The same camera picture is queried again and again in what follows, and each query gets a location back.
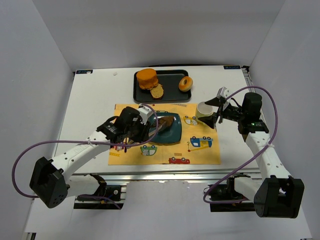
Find pale green mug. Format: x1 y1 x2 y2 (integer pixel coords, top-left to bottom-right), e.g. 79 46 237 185
195 101 214 125

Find metal tongs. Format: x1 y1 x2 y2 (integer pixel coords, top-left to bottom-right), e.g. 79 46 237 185
148 119 160 137

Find brown croissant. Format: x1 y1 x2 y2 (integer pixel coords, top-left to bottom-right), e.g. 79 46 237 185
158 115 175 132

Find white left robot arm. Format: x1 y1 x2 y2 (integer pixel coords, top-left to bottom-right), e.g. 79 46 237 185
29 104 155 209

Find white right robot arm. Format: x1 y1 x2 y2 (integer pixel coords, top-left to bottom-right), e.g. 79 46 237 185
200 90 305 219

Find sliced seeded bread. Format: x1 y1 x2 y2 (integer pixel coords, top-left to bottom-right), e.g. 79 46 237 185
150 84 164 100

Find yellow cartoon car placemat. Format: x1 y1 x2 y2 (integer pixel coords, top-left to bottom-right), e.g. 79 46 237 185
108 103 221 166

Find glazed bagel donut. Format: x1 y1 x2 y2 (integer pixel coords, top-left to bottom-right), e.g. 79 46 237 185
178 76 193 92

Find blue sticker label right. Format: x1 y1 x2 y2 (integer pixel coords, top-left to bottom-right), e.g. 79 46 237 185
223 65 241 70

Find blue sticker label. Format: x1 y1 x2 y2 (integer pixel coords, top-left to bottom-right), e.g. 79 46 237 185
75 69 93 75
223 65 241 70

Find dark teal square plate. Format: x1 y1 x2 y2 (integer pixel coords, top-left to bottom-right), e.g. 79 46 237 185
151 111 182 145

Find black baking tray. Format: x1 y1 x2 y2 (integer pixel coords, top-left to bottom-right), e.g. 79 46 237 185
133 69 192 103

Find orange round cake loaf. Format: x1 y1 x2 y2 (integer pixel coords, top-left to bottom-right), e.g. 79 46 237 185
136 68 159 90

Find blue sticker label left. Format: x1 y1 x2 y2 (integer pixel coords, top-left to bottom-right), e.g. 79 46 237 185
75 69 93 75

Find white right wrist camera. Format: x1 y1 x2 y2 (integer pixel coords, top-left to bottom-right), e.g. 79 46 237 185
216 86 229 99

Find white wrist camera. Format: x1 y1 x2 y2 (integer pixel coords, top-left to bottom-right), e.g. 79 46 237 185
216 86 229 99
137 103 154 125

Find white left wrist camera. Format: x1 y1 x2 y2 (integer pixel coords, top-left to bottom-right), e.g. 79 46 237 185
137 103 154 125

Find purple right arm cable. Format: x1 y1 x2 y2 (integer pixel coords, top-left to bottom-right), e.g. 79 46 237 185
203 85 279 206

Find aluminium table frame rail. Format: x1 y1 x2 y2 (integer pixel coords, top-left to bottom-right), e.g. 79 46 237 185
72 169 266 183

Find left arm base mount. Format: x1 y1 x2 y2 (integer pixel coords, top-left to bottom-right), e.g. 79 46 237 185
69 174 126 210

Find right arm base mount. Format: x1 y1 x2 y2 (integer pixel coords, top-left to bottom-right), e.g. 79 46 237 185
208 173 255 213

